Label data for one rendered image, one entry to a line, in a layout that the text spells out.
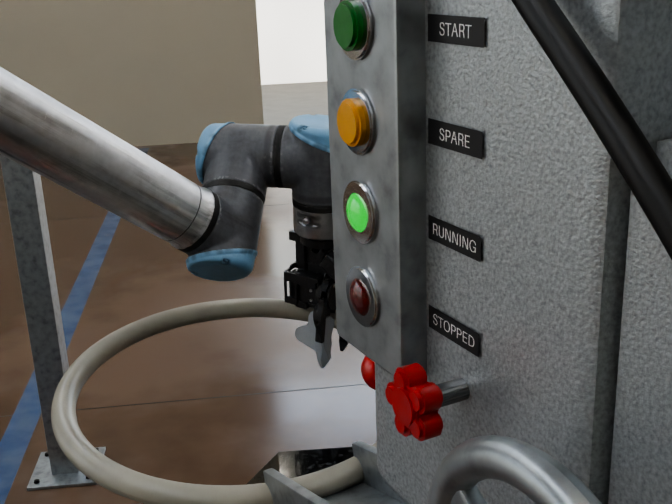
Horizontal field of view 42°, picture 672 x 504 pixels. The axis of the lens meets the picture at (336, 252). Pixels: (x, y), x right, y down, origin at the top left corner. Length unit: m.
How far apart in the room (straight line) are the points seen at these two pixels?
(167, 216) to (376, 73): 0.69
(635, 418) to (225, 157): 0.92
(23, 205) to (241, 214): 1.38
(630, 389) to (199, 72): 7.07
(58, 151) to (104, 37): 6.39
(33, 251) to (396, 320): 2.11
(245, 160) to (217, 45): 6.15
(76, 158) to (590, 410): 0.77
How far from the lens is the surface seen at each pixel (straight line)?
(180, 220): 1.13
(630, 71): 0.36
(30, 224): 2.52
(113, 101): 7.48
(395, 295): 0.48
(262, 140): 1.24
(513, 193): 0.40
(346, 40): 0.47
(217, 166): 1.23
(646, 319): 0.37
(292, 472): 1.17
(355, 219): 0.49
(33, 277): 2.57
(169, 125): 7.47
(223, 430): 2.94
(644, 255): 0.36
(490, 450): 0.37
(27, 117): 1.03
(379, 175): 0.47
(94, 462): 1.06
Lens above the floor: 1.46
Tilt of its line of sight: 19 degrees down
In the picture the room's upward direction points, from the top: 2 degrees counter-clockwise
